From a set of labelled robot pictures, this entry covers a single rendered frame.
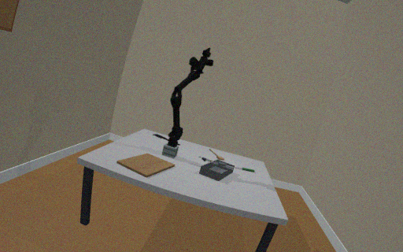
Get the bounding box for dark grey roasting tin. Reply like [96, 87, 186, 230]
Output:
[199, 160, 235, 181]

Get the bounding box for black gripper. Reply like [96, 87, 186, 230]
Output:
[199, 48, 211, 65]

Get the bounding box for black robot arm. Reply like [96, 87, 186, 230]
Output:
[167, 57, 213, 147]

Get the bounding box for light brown wooden board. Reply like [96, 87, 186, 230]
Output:
[116, 154, 175, 178]

